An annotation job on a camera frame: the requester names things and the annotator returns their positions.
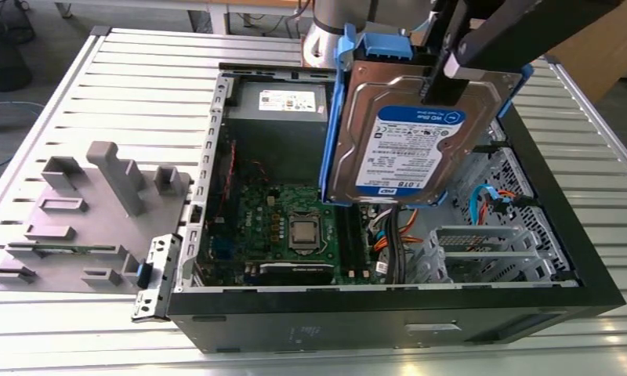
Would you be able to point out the black round bin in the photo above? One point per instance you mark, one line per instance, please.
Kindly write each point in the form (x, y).
(5, 70)

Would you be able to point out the black graphics card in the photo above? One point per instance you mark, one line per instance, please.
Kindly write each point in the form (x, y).
(292, 275)

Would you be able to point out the green motherboard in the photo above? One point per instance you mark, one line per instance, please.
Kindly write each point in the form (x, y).
(263, 207)

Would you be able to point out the hard disk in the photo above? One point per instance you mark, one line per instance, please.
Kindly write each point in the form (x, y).
(396, 149)

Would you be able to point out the brown wooden cabinet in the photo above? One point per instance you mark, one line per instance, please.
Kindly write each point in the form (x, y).
(606, 55)

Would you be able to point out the metal disk bay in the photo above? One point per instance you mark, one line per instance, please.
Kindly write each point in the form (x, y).
(480, 254)

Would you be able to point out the grey parts rack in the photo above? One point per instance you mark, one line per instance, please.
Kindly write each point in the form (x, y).
(109, 231)

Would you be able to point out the green RAM stick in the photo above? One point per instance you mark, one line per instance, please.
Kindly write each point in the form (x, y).
(68, 248)

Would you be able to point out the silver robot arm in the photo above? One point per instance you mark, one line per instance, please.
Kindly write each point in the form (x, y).
(319, 47)

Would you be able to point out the CPU socket metal frame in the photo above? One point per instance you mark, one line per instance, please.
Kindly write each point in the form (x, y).
(304, 215)

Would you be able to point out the black PC case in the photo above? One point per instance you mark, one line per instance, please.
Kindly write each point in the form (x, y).
(344, 321)

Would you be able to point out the blue retainer latch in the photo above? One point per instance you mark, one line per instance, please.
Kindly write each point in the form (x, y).
(145, 274)

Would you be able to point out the white metal table frame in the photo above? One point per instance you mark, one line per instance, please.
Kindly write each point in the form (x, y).
(216, 19)

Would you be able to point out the silver CPU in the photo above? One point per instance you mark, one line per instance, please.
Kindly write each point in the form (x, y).
(305, 232)

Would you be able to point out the grey power supply unit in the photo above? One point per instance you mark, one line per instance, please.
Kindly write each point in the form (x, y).
(271, 149)

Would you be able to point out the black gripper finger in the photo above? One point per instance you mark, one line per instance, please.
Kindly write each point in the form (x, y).
(502, 43)

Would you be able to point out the black RAM slot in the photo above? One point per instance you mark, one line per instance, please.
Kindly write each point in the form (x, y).
(345, 243)
(360, 243)

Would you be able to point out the metal expansion slot retainer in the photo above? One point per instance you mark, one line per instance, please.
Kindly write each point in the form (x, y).
(158, 250)

